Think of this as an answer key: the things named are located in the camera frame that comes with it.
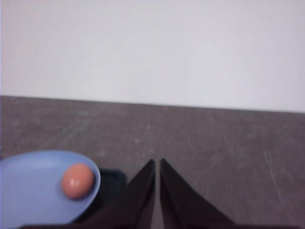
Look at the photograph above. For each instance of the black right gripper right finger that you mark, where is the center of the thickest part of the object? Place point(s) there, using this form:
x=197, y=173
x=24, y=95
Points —
x=182, y=205

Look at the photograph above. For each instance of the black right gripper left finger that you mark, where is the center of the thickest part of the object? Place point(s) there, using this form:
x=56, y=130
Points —
x=131, y=208

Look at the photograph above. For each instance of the brown egg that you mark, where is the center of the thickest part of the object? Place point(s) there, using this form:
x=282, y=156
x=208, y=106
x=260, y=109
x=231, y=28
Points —
x=76, y=178

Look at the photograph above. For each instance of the light blue plate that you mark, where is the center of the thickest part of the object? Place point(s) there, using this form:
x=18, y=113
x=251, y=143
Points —
x=40, y=203

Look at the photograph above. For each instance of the dark teal tray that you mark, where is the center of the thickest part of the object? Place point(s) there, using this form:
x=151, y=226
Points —
x=111, y=198

